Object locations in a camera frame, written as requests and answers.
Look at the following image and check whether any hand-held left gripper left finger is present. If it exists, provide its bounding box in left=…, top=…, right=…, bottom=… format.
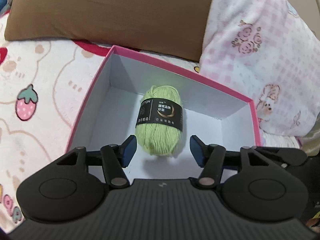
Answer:
left=56, top=135, right=137, bottom=188

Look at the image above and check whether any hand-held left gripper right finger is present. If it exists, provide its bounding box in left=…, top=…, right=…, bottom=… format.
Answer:
left=189, top=135, right=269, bottom=188

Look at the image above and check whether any green yarn ball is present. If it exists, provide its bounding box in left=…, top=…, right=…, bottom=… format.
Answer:
left=135, top=85, right=184, bottom=157

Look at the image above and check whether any pink cardboard box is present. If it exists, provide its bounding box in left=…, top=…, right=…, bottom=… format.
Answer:
left=65, top=45, right=262, bottom=179

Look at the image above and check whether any cream printed bed blanket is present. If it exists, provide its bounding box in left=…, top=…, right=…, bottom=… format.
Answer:
left=0, top=10, right=303, bottom=234

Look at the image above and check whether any pink white bear pillow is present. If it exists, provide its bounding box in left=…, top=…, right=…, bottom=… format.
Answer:
left=199, top=0, right=320, bottom=138

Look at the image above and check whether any brown pillow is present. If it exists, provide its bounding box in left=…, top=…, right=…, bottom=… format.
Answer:
left=4, top=0, right=220, bottom=62

